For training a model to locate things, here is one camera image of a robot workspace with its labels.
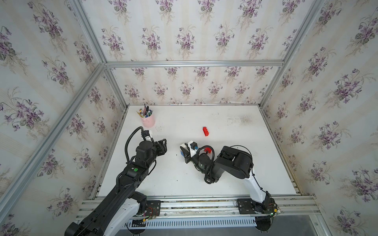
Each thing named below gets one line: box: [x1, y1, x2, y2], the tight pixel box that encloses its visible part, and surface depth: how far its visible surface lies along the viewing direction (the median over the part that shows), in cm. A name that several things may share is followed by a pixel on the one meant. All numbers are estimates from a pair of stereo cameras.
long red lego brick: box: [202, 126, 210, 137], surface depth 106 cm
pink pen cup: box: [140, 112, 156, 128], surface depth 104 cm
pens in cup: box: [135, 103, 154, 118], surface depth 103 cm
